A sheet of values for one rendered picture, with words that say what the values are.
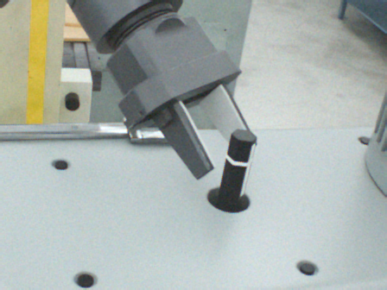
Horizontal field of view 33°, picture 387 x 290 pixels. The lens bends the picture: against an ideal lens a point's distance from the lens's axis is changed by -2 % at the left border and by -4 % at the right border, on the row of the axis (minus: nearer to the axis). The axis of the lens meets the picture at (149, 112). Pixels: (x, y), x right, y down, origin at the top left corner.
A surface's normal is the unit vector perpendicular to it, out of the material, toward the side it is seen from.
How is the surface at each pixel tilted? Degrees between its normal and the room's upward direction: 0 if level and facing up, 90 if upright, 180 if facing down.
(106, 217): 0
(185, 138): 90
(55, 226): 0
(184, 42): 35
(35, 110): 90
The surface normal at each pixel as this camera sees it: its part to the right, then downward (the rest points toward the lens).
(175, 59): 0.51, -0.48
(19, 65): 0.22, 0.50
